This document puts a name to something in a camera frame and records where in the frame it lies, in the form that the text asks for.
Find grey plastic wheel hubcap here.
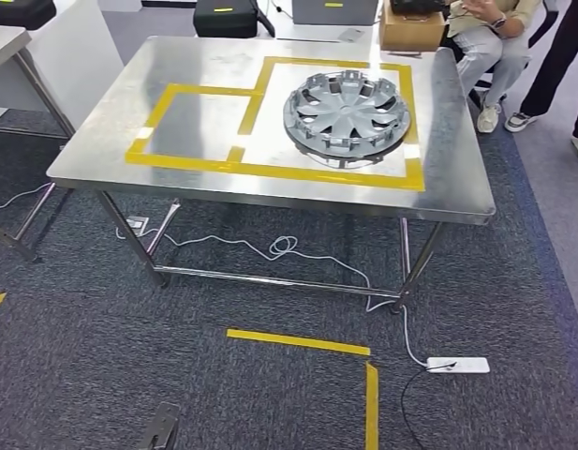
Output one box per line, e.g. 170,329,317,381
282,69,413,163

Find stainless steel workbench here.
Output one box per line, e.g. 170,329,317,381
0,25,76,263
46,35,497,315

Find yellow tape rectangles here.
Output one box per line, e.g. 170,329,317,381
124,55,426,192

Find torn yellow floor tape square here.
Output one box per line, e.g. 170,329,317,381
226,328,379,450

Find white power plug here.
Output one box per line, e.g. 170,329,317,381
124,215,151,237

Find black carrying case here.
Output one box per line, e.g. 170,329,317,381
0,0,57,31
193,0,277,39

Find grey laptop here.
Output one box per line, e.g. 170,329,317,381
291,0,379,27

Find brown cardboard box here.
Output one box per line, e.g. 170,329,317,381
379,0,446,53

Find white power adapter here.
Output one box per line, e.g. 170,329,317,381
425,356,491,375

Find black handheld controller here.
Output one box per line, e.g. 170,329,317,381
389,0,451,17

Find person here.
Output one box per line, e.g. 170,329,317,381
504,0,578,168
445,0,542,135

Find white partition board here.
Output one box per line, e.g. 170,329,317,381
0,0,124,128

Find white coiled cable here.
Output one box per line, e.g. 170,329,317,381
115,226,430,368

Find black floor cable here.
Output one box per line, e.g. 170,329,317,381
400,362,459,450

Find white floor cable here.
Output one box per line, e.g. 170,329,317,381
0,181,53,211

